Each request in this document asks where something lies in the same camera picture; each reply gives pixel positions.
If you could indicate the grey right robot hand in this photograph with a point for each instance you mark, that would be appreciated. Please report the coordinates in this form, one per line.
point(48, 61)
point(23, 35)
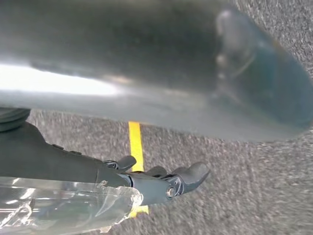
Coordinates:
point(122, 48)

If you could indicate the yellow tape floor square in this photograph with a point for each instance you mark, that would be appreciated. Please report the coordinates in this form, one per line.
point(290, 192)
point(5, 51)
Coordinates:
point(136, 142)

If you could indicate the clear plastic camera cover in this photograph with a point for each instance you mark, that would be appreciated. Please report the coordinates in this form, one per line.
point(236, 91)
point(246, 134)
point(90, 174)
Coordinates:
point(61, 207)

